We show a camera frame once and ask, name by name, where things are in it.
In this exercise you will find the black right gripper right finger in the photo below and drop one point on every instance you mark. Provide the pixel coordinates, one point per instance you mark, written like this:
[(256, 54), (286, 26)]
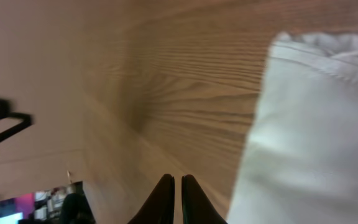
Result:
[(196, 206)]

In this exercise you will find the beige cotton shorts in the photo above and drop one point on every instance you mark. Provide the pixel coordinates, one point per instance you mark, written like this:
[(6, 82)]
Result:
[(300, 161)]

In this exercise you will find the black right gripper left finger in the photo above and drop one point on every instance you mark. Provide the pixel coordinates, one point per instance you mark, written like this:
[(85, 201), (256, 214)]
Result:
[(160, 205)]

